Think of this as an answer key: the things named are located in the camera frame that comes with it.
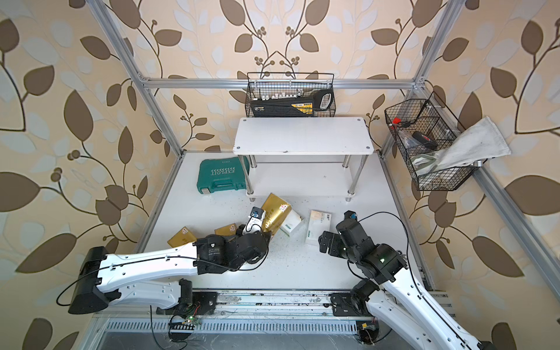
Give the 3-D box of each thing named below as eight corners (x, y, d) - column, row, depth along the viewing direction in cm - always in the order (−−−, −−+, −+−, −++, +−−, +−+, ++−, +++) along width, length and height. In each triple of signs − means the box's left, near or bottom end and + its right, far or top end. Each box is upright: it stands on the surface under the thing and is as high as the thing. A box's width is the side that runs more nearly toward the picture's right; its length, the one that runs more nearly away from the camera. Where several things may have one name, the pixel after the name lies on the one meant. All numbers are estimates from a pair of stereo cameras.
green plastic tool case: (193, 194, 105) (190, 188, 101) (204, 163, 118) (201, 157, 114) (245, 194, 105) (243, 188, 101) (250, 163, 118) (248, 157, 114)
